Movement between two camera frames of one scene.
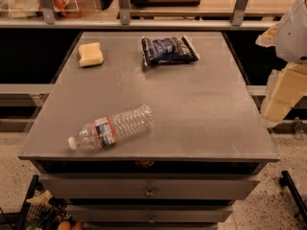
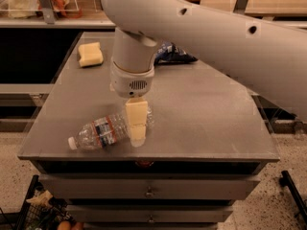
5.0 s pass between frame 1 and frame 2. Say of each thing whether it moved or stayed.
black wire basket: stayed
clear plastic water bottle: stayed
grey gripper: moved
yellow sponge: stayed
